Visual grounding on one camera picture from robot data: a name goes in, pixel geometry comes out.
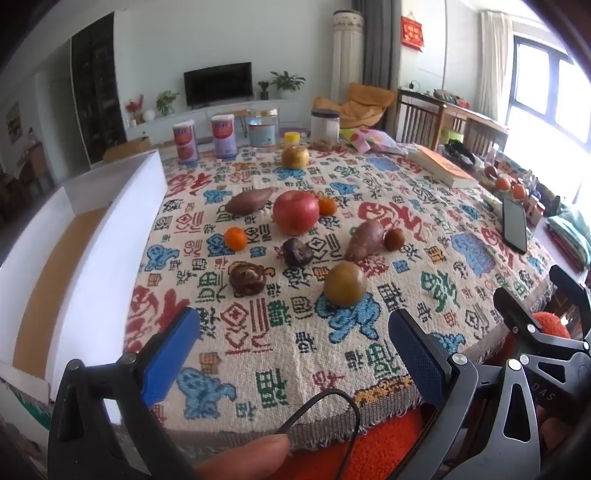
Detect yellow pear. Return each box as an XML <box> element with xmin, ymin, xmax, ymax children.
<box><xmin>281</xmin><ymin>145</ymin><xmax>310</xmax><ymax>168</ymax></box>

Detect printed woven tablecloth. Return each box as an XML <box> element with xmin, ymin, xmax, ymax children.
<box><xmin>122</xmin><ymin>138</ymin><xmax>555</xmax><ymax>450</ymax></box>

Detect orange fuzzy cushion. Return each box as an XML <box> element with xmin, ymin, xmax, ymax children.
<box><xmin>272</xmin><ymin>311</ymin><xmax>571</xmax><ymax>480</ymax></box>

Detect wooden bench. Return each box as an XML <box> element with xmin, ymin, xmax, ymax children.
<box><xmin>396</xmin><ymin>89</ymin><xmax>509</xmax><ymax>160</ymax></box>

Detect red flowers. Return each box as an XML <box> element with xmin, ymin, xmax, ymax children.
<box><xmin>125</xmin><ymin>94</ymin><xmax>145</xmax><ymax>126</ymax></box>

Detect white standing air conditioner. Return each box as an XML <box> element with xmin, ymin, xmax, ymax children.
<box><xmin>333</xmin><ymin>10</ymin><xmax>364</xmax><ymax>139</ymax></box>

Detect white cardboard box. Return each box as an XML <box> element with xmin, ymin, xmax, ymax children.
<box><xmin>0</xmin><ymin>149</ymin><xmax>169</xmax><ymax>407</ymax></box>

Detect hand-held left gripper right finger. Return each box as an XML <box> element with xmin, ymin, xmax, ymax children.
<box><xmin>388</xmin><ymin>308</ymin><xmax>542</xmax><ymax>480</ymax></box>

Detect red apple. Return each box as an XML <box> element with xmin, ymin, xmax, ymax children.
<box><xmin>272</xmin><ymin>191</ymin><xmax>320</xmax><ymax>236</ymax></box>

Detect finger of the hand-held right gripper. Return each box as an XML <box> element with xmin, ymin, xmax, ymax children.
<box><xmin>549</xmin><ymin>265</ymin><xmax>591</xmax><ymax>319</ymax></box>
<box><xmin>493</xmin><ymin>287</ymin><xmax>591</xmax><ymax>423</ymax></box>

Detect glass jar with blue label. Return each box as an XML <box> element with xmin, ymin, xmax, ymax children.
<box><xmin>247</xmin><ymin>108</ymin><xmax>280</xmax><ymax>148</ymax></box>

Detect window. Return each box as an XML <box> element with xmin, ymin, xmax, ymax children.
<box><xmin>507</xmin><ymin>41</ymin><xmax>591</xmax><ymax>155</ymax></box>

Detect red-white can left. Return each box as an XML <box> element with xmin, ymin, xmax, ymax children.
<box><xmin>173</xmin><ymin>120</ymin><xmax>201</xmax><ymax>162</ymax></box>

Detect large green potted plant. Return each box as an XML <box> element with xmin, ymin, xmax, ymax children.
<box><xmin>270</xmin><ymin>71</ymin><xmax>306</xmax><ymax>99</ymax></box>

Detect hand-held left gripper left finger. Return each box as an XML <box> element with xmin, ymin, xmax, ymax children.
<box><xmin>47</xmin><ymin>306</ymin><xmax>200</xmax><ymax>480</ymax></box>

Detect colourful plastic bag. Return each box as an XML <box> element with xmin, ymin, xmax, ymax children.
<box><xmin>341</xmin><ymin>128</ymin><xmax>408</xmax><ymax>155</ymax></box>

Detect dark tall cabinet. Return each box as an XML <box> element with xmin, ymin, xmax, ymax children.
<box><xmin>71</xmin><ymin>13</ymin><xmax>128</xmax><ymax>163</ymax></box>

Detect white curtain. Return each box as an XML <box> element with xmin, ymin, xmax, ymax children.
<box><xmin>479</xmin><ymin>11</ymin><xmax>514</xmax><ymax>126</ymax></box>

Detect purple sweet potato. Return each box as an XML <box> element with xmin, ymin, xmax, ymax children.
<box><xmin>344</xmin><ymin>219</ymin><xmax>385</xmax><ymax>262</ymax></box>
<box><xmin>225</xmin><ymin>186</ymin><xmax>276</xmax><ymax>216</ymax></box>

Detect yellow book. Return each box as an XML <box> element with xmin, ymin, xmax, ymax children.
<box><xmin>408</xmin><ymin>147</ymin><xmax>479</xmax><ymax>188</ymax></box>

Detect white container with black lid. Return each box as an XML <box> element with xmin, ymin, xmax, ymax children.
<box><xmin>310</xmin><ymin>109</ymin><xmax>341</xmax><ymax>143</ymax></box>

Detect pink purple can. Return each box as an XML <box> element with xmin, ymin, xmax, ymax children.
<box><xmin>211</xmin><ymin>115</ymin><xmax>239</xmax><ymax>159</ymax></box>

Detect black cable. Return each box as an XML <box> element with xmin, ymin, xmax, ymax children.
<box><xmin>274</xmin><ymin>390</ymin><xmax>361</xmax><ymax>480</ymax></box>

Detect orange bean bag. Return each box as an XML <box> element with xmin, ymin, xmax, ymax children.
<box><xmin>338</xmin><ymin>82</ymin><xmax>396</xmax><ymax>131</ymax></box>

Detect red wall hanging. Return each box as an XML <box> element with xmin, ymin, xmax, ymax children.
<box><xmin>400</xmin><ymin>16</ymin><xmax>425</xmax><ymax>50</ymax></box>

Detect wall picture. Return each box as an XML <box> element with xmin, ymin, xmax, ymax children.
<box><xmin>5</xmin><ymin>102</ymin><xmax>23</xmax><ymax>142</ymax></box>

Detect black television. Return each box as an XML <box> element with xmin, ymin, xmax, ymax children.
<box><xmin>183</xmin><ymin>62</ymin><xmax>254</xmax><ymax>110</ymax></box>

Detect green-brown round fruit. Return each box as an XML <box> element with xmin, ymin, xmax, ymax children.
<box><xmin>323</xmin><ymin>261</ymin><xmax>369</xmax><ymax>306</ymax></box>

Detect dark brown wrinkled fruit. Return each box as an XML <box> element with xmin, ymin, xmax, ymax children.
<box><xmin>229</xmin><ymin>261</ymin><xmax>267</xmax><ymax>297</ymax></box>
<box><xmin>283</xmin><ymin>237</ymin><xmax>315</xmax><ymax>267</ymax></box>

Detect person's right hand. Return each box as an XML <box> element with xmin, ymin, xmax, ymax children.
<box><xmin>538</xmin><ymin>410</ymin><xmax>573</xmax><ymax>455</ymax></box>

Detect white television cabinet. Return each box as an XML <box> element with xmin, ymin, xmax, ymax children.
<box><xmin>127</xmin><ymin>97</ymin><xmax>319</xmax><ymax>141</ymax></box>

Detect folded green cloth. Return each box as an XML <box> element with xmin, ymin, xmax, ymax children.
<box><xmin>546</xmin><ymin>207</ymin><xmax>591</xmax><ymax>271</ymax></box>

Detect black bag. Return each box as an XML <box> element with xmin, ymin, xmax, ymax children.
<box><xmin>442</xmin><ymin>140</ymin><xmax>477</xmax><ymax>165</ymax></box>

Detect person's left hand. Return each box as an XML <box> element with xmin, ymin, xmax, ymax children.
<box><xmin>196</xmin><ymin>436</ymin><xmax>291</xmax><ymax>480</ymax></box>

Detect green plant in vase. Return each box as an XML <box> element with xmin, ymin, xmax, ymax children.
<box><xmin>156</xmin><ymin>89</ymin><xmax>179</xmax><ymax>116</ymax></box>

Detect black smartphone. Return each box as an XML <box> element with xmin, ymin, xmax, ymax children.
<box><xmin>502</xmin><ymin>197</ymin><xmax>528</xmax><ymax>254</ymax></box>

